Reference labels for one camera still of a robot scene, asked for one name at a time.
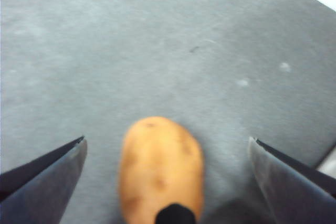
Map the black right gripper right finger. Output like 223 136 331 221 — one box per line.
248 136 336 224

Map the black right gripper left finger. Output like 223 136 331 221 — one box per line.
0 136 88 224

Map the brown potato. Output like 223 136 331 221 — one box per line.
119 116 205 224

